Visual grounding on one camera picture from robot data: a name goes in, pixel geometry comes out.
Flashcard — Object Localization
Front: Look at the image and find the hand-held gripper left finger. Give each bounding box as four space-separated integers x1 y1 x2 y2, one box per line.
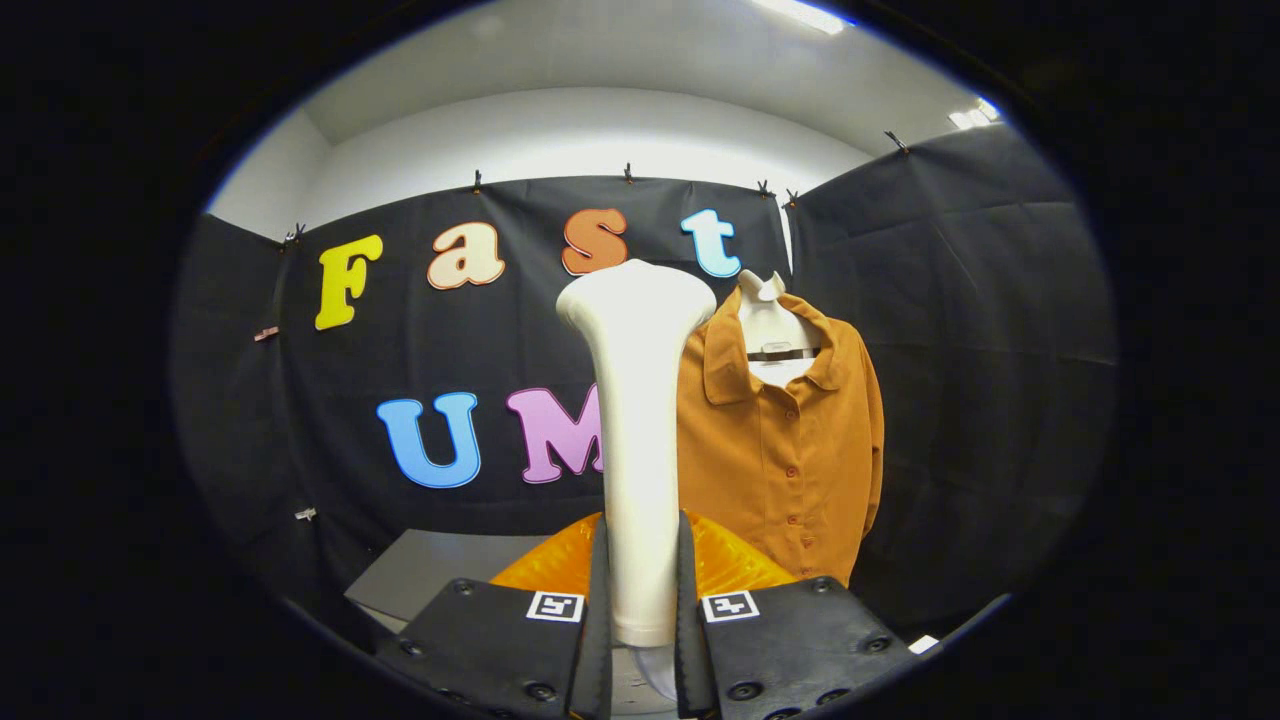
372 512 613 720

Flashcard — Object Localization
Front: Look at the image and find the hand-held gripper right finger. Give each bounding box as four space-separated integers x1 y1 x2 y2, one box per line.
675 510 919 720

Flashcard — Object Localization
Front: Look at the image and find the white steamer hose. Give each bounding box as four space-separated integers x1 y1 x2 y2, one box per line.
630 645 681 701

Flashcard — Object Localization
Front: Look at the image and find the orange button-up shirt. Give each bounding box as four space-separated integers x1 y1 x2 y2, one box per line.
676 290 886 589

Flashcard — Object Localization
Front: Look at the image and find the white garment hanger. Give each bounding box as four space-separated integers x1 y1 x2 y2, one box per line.
738 270 823 389

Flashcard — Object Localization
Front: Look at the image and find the grey cabinet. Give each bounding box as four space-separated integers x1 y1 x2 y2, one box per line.
345 528 681 720

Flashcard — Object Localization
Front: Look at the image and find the black backdrop cloth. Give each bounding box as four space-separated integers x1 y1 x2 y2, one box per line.
170 125 1119 641

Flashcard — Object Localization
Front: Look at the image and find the row of black clips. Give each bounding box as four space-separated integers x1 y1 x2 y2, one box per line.
280 130 911 249

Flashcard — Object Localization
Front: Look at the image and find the small ceiling light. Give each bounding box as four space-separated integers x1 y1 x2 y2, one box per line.
948 97 1003 131

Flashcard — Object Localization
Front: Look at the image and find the long ceiling light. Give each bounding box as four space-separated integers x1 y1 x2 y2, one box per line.
750 0 856 36

